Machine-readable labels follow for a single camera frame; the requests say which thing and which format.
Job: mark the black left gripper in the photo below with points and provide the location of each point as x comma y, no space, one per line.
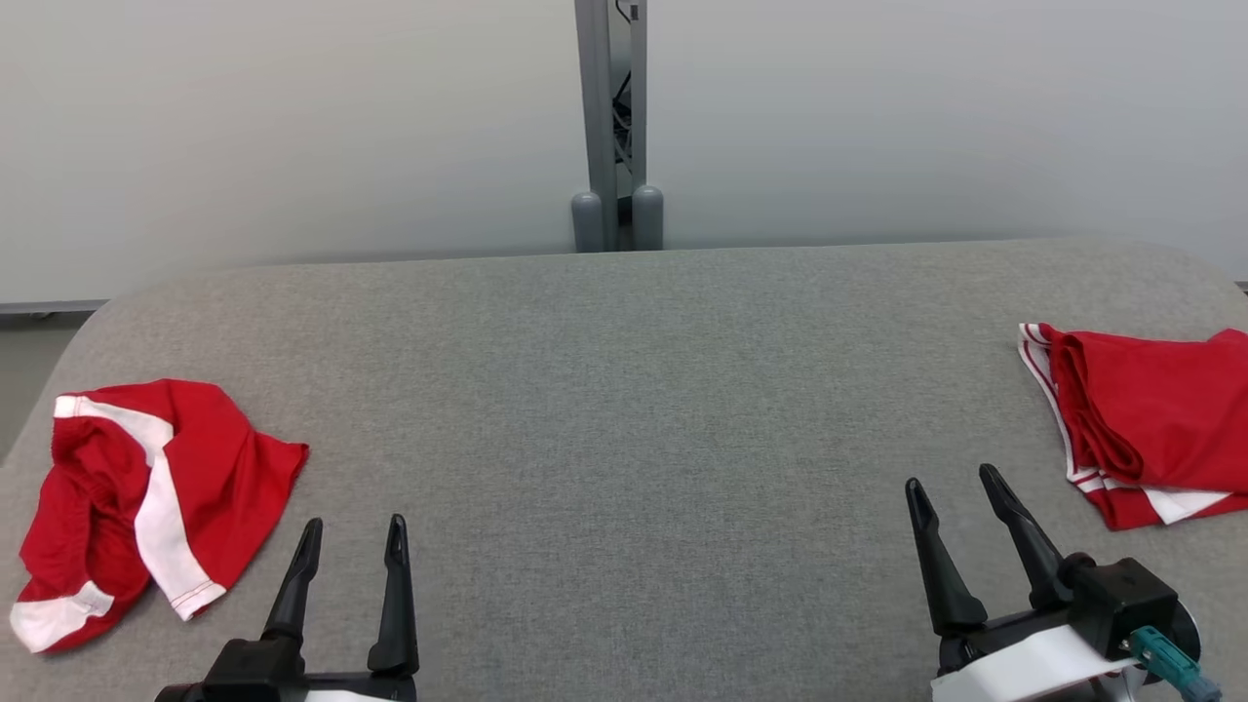
263,673

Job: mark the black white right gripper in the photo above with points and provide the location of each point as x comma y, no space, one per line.
1024,668

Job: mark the red shorts with white stripe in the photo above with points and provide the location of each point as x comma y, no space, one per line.
214,458

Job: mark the red jersey with black lettering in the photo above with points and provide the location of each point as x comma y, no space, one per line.
1160,419

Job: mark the grey fabric upholstered platform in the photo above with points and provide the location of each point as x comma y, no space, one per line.
624,439

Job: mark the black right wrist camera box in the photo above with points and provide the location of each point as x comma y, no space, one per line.
1121,600

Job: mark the grey metal partition post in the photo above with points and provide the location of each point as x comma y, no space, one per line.
597,117

